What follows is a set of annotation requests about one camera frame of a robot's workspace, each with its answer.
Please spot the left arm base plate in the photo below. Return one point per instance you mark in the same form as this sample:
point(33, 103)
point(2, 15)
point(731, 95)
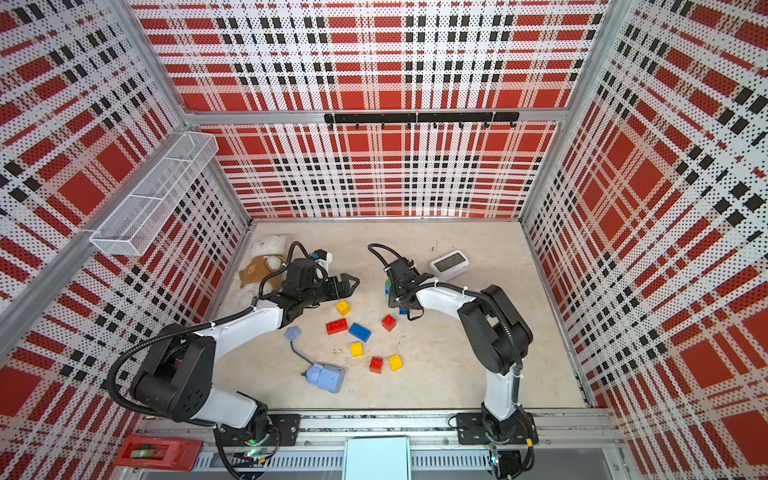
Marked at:
point(264, 430)

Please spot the red small lego brick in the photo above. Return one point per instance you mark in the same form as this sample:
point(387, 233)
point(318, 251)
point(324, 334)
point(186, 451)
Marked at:
point(388, 323)

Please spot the yellow square lego brick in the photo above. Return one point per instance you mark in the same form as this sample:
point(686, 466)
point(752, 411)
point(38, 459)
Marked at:
point(356, 349)

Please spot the white teddy bear brown shirt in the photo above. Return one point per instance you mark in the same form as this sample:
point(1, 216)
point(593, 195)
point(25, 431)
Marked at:
point(264, 256)

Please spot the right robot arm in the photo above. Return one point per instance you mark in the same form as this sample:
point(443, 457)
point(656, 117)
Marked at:
point(496, 332)

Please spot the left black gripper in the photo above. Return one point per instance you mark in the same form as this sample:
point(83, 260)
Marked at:
point(345, 291)

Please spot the red tool box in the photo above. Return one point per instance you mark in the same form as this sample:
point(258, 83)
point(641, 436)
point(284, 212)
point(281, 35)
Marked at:
point(153, 453)

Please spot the white wire mesh basket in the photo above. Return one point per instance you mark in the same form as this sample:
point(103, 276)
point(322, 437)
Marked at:
point(135, 223)

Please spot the black hook rail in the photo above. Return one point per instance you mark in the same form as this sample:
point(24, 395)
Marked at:
point(421, 117)

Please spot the white digital clock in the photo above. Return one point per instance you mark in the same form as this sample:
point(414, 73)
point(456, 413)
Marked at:
point(450, 265)

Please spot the red square lego brick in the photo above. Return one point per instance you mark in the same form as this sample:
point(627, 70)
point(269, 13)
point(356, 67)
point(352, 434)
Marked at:
point(376, 365)

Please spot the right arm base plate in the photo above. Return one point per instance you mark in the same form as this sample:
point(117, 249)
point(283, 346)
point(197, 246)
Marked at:
point(484, 429)

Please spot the red long lego brick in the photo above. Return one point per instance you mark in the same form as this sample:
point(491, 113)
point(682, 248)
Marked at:
point(337, 326)

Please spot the light blue tray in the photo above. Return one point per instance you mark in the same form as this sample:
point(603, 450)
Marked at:
point(383, 458)

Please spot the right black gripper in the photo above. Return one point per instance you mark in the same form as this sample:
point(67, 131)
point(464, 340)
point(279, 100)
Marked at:
point(393, 300)

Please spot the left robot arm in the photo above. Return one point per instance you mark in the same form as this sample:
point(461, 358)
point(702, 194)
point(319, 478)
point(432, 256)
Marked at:
point(171, 375)

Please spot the yellow small lego brick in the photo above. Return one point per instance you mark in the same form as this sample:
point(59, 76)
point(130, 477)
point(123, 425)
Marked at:
point(395, 362)

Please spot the light blue charger with cable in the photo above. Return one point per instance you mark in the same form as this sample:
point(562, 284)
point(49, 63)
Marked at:
point(326, 377)

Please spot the yellow tall lego brick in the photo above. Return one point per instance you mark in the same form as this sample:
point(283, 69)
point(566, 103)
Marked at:
point(343, 308)

